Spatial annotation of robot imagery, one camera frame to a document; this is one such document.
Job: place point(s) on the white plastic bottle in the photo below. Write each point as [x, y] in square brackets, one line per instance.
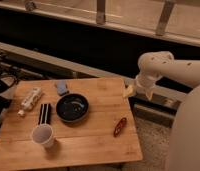
[30, 100]

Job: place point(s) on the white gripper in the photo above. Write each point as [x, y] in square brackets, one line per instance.
[144, 84]

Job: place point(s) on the black white striped box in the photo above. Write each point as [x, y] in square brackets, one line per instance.
[45, 114]

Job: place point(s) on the metal window frame rail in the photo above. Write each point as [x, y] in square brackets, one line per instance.
[171, 20]

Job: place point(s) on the dark ceramic bowl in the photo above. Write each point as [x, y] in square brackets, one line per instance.
[72, 107]

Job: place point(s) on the blue sponge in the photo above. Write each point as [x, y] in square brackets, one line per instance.
[61, 88]

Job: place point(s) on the white paper cup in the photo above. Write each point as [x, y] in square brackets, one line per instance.
[43, 135]

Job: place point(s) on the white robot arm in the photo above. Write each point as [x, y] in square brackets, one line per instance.
[184, 148]

